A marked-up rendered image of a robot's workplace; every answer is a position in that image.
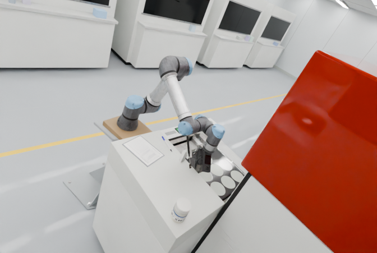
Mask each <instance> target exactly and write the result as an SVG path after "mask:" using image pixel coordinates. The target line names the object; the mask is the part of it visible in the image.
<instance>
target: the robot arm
mask: <svg viewBox="0 0 377 253"><path fill-rule="evenodd" d="M192 67H193V65H192V62H191V60H190V59H189V58H186V57H177V56H166V57H164V58H163V59H162V60H161V62H160V64H159V75H160V78H161V81H160V83H159V84H158V85H157V86H156V88H155V89H154V90H153V92H152V93H149V94H148V95H147V96H146V97H145V98H143V97H141V96H137V95H130V96H129V97H128V98H127V100H126V102H125V106H124V109H123V112H122V114H121V115H120V117H119V118H118V120H117V126H118V127H119V128H121V129H122V130H125V131H135V130H136V129H137V127H138V117H139V115H140V114H145V113H155V112H157V111H159V110H160V108H161V105H162V103H161V100H162V99H163V98H164V96H165V95H166V94H167V92H168V94H169V96H170V98H171V101H172V103H173V106H174V109H175V111H176V113H177V117H178V119H179V121H180V123H179V124H178V132H179V133H180V134H181V135H191V134H194V133H197V132H201V131H202V132H203V133H204V134H206V136H208V137H207V139H206V141H205V142H204V146H203V148H201V149H200V148H199V149H198V151H197V153H196V159H197V160H196V161H195V171H197V173H201V172H207V173H209V172H210V169H211V159H212V153H214V151H215V150H216V148H217V147H218V145H219V143H220V141H221V139H222V138H223V135H224V133H225V131H226V130H225V128H224V127H223V126H222V125H220V124H217V123H216V124H213V123H212V122H210V121H209V120H208V119H207V118H206V117H205V116H204V115H202V114H199V115H198V116H196V117H195V119H193V117H192V115H191V112H190V110H189V107H188V105H187V102H186V99H185V97H184V95H183V92H182V90H181V87H180V85H179V83H178V82H179V81H181V80H182V79H183V78H184V76H189V75H191V73H192V69H193V68H192ZM199 168H200V169H199Z"/></svg>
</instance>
